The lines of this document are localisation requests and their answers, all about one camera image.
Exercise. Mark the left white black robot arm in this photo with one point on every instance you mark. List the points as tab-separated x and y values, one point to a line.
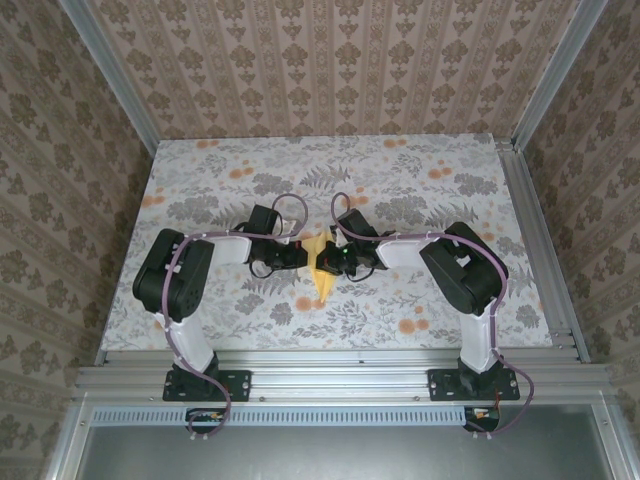
170	280

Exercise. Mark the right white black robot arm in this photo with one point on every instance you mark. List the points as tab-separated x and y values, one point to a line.
470	275

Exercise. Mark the grey metal sheet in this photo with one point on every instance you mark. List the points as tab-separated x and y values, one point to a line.
340	455

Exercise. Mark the small black connector board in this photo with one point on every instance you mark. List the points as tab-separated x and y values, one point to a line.
482	415
205	416

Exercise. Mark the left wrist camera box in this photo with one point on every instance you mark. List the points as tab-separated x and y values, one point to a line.
290	229

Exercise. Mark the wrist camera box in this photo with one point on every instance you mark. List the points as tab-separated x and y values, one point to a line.
290	229
336	231

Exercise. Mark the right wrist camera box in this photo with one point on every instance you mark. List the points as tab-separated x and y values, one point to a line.
336	231

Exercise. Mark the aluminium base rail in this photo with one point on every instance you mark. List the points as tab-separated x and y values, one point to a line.
340	375

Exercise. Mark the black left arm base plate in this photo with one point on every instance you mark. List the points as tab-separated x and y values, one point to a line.
235	385

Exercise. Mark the aluminium side rail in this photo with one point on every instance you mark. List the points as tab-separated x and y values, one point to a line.
532	220

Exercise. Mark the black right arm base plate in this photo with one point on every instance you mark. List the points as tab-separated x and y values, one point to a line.
445	387

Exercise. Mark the aluminium frame post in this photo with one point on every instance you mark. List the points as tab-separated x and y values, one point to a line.
552	75
117	75

